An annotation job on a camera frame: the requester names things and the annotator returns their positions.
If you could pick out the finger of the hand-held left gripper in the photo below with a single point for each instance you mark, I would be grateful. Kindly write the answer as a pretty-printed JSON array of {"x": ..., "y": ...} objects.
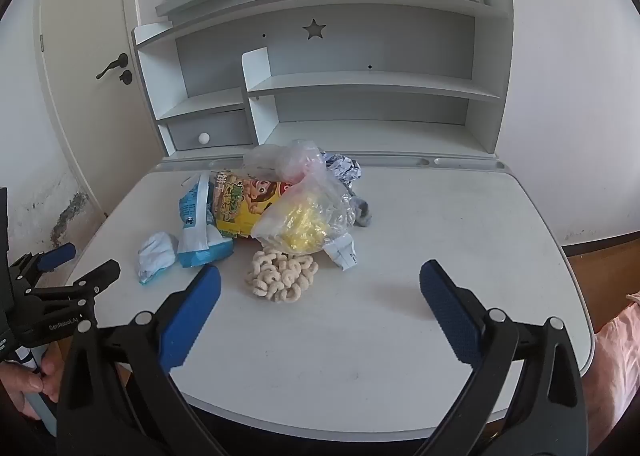
[
  {"x": 57, "y": 255},
  {"x": 97, "y": 277}
]

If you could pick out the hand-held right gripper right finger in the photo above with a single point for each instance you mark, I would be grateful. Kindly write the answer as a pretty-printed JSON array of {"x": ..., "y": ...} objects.
[{"x": 447, "y": 316}]

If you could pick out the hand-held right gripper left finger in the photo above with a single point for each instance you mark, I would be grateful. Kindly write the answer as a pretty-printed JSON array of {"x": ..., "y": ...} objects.
[{"x": 192, "y": 318}]

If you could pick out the yellow snack packet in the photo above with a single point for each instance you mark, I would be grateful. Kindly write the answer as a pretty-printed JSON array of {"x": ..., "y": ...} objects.
[{"x": 240, "y": 208}]

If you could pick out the clear plastic bag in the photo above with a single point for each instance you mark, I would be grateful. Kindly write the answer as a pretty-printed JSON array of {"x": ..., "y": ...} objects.
[{"x": 320, "y": 201}]

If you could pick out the person's left hand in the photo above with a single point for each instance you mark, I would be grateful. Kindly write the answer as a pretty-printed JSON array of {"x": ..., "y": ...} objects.
[{"x": 20, "y": 381}]

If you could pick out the blue and white wrapper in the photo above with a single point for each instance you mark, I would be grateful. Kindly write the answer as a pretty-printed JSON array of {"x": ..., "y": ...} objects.
[{"x": 200, "y": 243}]

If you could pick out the small white carton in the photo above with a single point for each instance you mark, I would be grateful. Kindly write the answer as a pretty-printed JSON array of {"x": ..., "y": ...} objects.
[{"x": 345, "y": 253}]

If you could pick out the white door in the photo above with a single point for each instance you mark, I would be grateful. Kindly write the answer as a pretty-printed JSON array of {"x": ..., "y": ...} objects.
[{"x": 85, "y": 125}]

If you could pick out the grey crumpled cloth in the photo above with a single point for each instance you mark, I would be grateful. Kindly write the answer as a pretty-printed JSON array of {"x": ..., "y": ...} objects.
[{"x": 362, "y": 213}]

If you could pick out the pink blanket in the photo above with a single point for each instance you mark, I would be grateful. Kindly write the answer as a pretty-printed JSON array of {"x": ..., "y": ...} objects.
[{"x": 620, "y": 341}]

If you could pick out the crumpled silver foil wrapper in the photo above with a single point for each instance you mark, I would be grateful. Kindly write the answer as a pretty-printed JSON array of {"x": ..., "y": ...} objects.
[{"x": 345, "y": 168}]

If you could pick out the black round door lock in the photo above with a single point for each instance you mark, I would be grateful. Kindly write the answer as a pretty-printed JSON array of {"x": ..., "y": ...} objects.
[{"x": 125, "y": 77}]

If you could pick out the grey drawer with white knob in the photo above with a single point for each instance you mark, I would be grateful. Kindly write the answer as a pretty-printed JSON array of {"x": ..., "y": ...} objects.
[{"x": 225, "y": 128}]

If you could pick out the white desk hutch shelf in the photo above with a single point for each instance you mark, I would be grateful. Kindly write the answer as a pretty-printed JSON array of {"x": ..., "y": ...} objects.
[{"x": 350, "y": 45}]

